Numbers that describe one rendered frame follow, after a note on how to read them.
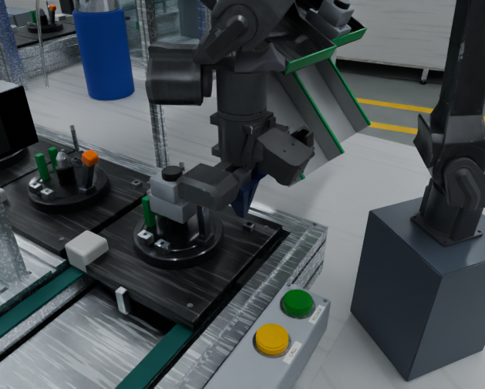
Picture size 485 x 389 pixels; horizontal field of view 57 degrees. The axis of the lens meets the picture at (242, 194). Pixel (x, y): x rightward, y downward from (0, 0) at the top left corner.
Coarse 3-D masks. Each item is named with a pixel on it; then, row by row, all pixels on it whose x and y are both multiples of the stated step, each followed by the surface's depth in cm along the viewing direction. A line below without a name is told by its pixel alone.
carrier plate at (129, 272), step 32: (128, 224) 73; (224, 224) 73; (256, 224) 73; (128, 256) 67; (224, 256) 67; (256, 256) 68; (128, 288) 61; (160, 288) 61; (192, 288) 61; (224, 288) 61; (192, 320) 56
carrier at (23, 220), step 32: (64, 160) 77; (0, 192) 78; (32, 192) 77; (64, 192) 78; (96, 192) 78; (128, 192) 81; (32, 224) 73; (64, 224) 73; (96, 224) 73; (64, 256) 69
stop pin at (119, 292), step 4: (120, 288) 62; (116, 292) 61; (120, 292) 61; (124, 292) 61; (116, 296) 62; (120, 296) 61; (124, 296) 61; (128, 296) 62; (120, 300) 62; (124, 300) 62; (128, 300) 62; (120, 304) 62; (124, 304) 62; (128, 304) 63; (120, 308) 63; (124, 308) 62; (128, 308) 63; (124, 312) 63; (128, 312) 63
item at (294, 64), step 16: (208, 0) 74; (288, 16) 79; (272, 32) 76; (288, 32) 77; (304, 32) 79; (320, 32) 77; (256, 48) 71; (288, 48) 74; (304, 48) 76; (320, 48) 78; (288, 64) 68; (304, 64) 71
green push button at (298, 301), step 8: (288, 296) 60; (296, 296) 60; (304, 296) 60; (288, 304) 58; (296, 304) 58; (304, 304) 58; (312, 304) 59; (288, 312) 58; (296, 312) 58; (304, 312) 58
